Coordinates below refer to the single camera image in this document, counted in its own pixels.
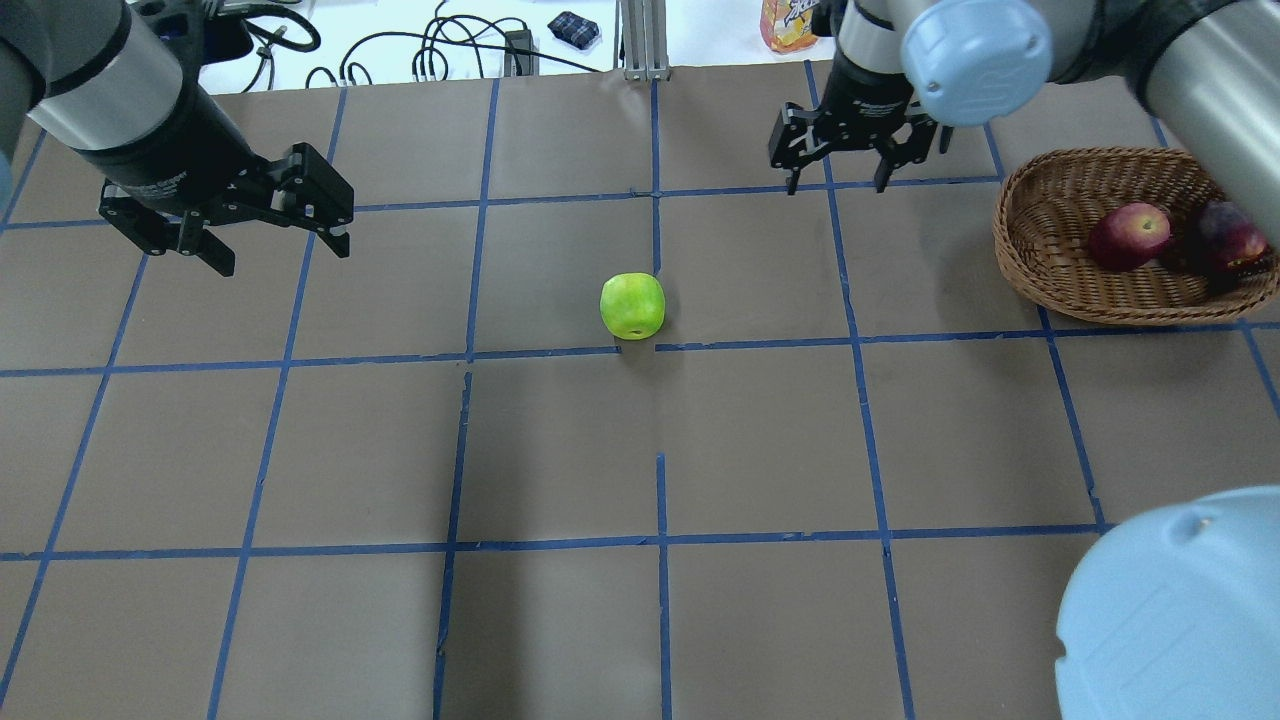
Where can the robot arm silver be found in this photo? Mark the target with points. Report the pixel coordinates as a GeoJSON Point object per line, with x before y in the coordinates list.
{"type": "Point", "coordinates": [1173, 613]}
{"type": "Point", "coordinates": [117, 83]}

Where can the green apple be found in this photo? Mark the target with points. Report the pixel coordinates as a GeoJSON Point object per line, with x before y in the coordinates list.
{"type": "Point", "coordinates": [633, 306]}

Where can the orange juice bottle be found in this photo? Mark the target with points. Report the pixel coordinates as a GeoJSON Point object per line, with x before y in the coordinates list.
{"type": "Point", "coordinates": [787, 27]}

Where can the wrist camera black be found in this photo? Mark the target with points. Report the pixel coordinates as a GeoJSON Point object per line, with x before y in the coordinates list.
{"type": "Point", "coordinates": [201, 33]}

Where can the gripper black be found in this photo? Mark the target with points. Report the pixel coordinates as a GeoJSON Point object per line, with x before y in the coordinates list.
{"type": "Point", "coordinates": [874, 88]}
{"type": "Point", "coordinates": [183, 150]}

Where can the aluminium frame post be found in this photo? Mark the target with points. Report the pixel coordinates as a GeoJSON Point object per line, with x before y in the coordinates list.
{"type": "Point", "coordinates": [642, 40]}

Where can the red yellow apple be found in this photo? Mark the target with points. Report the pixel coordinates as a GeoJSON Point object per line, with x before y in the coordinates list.
{"type": "Point", "coordinates": [1129, 237]}

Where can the dark red apple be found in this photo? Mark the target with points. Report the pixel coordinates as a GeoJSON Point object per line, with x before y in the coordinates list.
{"type": "Point", "coordinates": [1226, 247]}

